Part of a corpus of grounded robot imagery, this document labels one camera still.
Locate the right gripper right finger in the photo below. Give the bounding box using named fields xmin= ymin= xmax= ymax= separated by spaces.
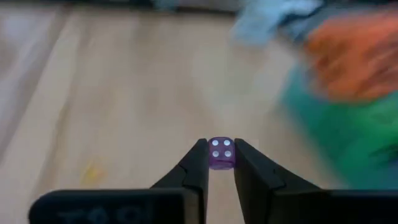
xmin=233 ymin=138 xmax=398 ymax=224

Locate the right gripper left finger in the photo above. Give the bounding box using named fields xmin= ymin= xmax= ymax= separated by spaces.
xmin=28 ymin=138 xmax=210 ymax=224

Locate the small clear yellow die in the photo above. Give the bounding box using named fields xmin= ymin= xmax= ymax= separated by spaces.
xmin=81 ymin=161 xmax=105 ymax=187

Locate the small clear purple die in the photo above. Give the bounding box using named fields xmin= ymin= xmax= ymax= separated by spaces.
xmin=207 ymin=136 xmax=236 ymax=170

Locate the large green foam die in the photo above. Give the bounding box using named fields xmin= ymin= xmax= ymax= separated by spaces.
xmin=310 ymin=99 xmax=398 ymax=188

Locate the large orange foam die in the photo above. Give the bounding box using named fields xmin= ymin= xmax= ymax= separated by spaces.
xmin=306 ymin=12 xmax=398 ymax=102

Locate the teal translucent plastic bin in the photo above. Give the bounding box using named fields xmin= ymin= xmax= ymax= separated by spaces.
xmin=279 ymin=65 xmax=398 ymax=190

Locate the white cylindrical lamp on stand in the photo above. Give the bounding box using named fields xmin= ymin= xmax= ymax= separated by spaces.
xmin=231 ymin=0 xmax=324 ymax=45

